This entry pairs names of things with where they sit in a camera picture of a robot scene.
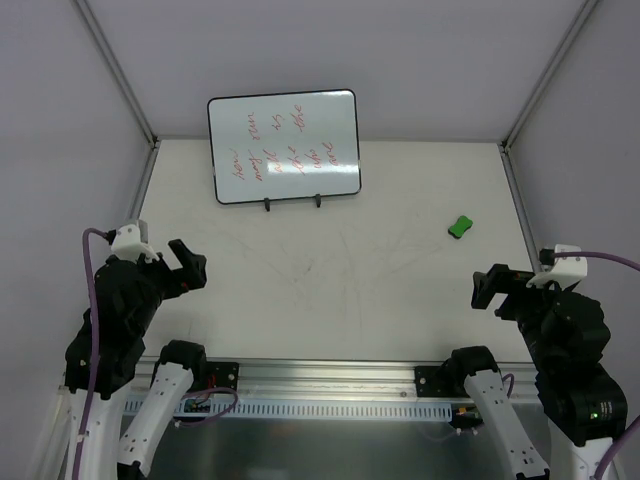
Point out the right aluminium frame post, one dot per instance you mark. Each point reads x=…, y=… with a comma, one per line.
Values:
x=566, y=43

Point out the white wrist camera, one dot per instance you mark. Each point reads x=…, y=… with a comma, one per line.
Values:
x=131, y=243
x=563, y=265

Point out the left aluminium frame post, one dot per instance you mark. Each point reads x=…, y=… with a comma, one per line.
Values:
x=109, y=59

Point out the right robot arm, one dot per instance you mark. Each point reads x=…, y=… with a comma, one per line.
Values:
x=586, y=409

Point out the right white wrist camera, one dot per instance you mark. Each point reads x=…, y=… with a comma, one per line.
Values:
x=563, y=265

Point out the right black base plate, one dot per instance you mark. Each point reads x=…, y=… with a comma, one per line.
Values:
x=437, y=382

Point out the black whiteboard stand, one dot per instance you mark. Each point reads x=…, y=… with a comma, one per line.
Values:
x=316, y=200

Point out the aluminium frame post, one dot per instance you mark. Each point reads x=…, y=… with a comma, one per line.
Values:
x=566, y=43
x=109, y=59

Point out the white slotted cable duct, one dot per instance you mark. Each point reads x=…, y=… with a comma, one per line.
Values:
x=306, y=409

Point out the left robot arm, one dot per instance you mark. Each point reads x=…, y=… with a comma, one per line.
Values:
x=100, y=368

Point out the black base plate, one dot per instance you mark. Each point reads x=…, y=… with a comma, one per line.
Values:
x=437, y=382
x=216, y=374

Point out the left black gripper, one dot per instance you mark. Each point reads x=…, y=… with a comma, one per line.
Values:
x=170, y=272

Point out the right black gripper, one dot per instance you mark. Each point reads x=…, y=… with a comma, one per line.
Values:
x=507, y=295

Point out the green whiteboard eraser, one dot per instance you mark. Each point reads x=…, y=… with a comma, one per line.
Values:
x=460, y=227

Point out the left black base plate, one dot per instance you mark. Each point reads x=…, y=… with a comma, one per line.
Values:
x=216, y=374

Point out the aluminium mounting rail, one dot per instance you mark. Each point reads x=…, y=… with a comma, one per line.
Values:
x=337, y=380

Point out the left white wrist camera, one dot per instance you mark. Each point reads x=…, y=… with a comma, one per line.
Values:
x=131, y=243

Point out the black framed whiteboard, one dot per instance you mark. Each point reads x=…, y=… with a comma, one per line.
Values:
x=284, y=146

